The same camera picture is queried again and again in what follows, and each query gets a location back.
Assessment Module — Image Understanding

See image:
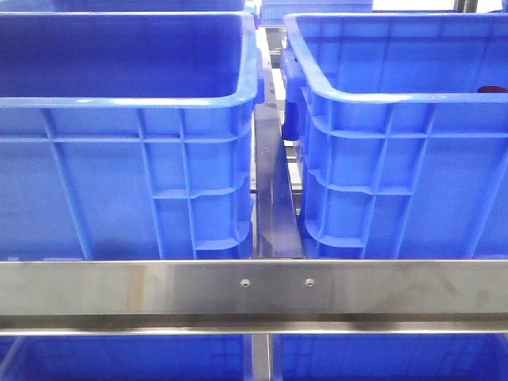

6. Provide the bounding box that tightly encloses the red mushroom push button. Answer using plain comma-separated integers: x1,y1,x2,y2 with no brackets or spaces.
477,85,508,94

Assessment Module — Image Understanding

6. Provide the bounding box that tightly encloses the blue crate front left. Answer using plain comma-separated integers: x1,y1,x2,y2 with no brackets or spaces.
1,12,263,261

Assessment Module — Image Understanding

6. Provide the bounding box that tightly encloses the blue crate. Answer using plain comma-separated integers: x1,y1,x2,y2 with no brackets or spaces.
1,0,260,13
282,13,507,260
1,335,252,380
1,12,263,261
260,0,373,25
279,333,507,380

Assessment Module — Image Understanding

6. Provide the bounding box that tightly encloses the blue crate front right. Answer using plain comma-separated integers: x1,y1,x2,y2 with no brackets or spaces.
282,13,507,260

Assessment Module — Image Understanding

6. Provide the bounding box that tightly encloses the blue crate lower right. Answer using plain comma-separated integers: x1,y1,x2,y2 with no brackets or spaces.
279,333,507,380

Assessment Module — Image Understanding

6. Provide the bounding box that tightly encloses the blue crate rear right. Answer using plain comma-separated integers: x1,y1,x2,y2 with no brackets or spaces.
260,0,373,25

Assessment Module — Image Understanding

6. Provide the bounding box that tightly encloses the blue crate lower left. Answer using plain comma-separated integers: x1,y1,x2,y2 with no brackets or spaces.
1,335,252,380

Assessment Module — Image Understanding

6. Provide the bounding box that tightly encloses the blue crate rear left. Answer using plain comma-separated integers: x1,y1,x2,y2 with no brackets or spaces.
1,0,260,13

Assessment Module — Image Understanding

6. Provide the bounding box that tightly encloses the steel centre divider rail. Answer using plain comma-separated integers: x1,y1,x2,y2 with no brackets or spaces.
254,27,304,259

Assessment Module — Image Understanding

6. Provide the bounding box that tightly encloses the steel shelf front rail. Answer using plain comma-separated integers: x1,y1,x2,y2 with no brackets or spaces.
1,259,507,336

